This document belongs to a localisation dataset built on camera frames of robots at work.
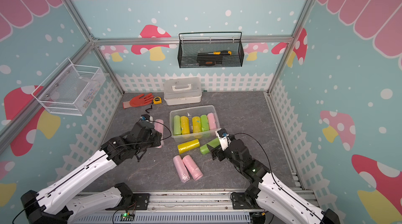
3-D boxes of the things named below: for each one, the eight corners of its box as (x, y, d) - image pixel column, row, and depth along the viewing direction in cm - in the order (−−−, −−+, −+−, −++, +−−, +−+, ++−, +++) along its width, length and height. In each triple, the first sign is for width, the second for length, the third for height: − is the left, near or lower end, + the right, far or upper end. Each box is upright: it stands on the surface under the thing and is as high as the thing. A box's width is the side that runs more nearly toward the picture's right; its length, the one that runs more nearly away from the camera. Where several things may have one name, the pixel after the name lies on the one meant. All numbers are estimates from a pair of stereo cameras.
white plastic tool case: (165, 107, 114) (161, 94, 104) (169, 89, 126) (166, 76, 116) (201, 107, 114) (200, 94, 104) (201, 89, 126) (201, 76, 116)
